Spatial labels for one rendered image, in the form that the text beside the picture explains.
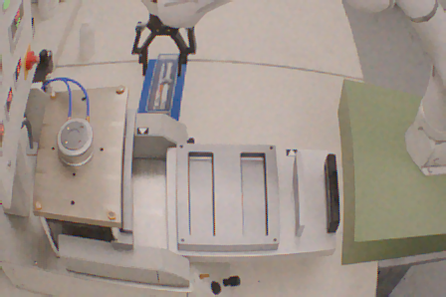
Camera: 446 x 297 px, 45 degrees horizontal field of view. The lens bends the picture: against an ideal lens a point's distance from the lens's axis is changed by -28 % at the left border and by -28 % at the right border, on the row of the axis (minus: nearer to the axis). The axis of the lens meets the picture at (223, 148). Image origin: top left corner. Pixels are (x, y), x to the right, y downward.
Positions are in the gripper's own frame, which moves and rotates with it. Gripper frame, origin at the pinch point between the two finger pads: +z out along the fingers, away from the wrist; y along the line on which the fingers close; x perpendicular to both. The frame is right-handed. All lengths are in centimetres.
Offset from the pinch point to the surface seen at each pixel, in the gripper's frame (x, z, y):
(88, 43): 11.7, 3.0, -23.4
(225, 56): 12.9, 9.8, 13.8
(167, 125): -28.6, -14.8, 5.1
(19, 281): -63, 3, -31
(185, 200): -43.6, -15.1, 9.6
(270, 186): -39.6, -15.1, 22.9
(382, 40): 117, 86, 91
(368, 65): 95, 85, 78
